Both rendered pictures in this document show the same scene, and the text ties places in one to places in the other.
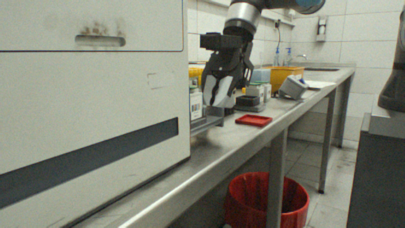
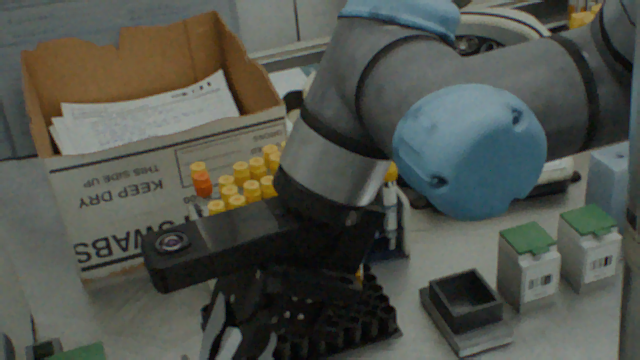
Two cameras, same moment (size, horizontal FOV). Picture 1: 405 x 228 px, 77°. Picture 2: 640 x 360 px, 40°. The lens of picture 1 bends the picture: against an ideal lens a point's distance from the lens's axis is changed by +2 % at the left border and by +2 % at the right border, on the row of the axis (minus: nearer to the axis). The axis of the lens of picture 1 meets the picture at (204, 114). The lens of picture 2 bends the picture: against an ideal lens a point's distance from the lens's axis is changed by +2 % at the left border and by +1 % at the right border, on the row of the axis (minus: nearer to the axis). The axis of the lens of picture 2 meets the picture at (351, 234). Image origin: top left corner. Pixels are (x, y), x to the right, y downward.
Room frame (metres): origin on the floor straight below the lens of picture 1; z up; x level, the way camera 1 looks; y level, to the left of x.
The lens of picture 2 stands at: (0.19, -0.42, 1.42)
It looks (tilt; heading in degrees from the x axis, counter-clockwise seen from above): 36 degrees down; 38
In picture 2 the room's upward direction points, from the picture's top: 4 degrees counter-clockwise
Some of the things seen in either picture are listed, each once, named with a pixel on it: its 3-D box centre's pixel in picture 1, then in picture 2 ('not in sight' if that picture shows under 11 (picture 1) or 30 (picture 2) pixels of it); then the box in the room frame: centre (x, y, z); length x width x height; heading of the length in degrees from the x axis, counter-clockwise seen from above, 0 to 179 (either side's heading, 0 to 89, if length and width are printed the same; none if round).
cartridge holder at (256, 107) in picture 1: (248, 102); (464, 305); (0.73, -0.13, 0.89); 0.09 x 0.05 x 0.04; 55
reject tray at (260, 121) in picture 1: (254, 120); not in sight; (0.59, -0.12, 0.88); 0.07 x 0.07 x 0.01; 56
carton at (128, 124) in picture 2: not in sight; (156, 133); (0.76, 0.29, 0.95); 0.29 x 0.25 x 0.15; 56
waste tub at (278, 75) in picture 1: (282, 79); not in sight; (1.06, -0.32, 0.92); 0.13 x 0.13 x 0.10; 53
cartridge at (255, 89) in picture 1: (254, 94); (527, 266); (0.80, -0.16, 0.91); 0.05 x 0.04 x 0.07; 56
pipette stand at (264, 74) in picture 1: (260, 83); (639, 191); (0.94, -0.21, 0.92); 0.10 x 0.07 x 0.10; 148
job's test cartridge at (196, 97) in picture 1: (185, 106); not in sight; (0.44, 0.03, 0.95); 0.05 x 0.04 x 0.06; 56
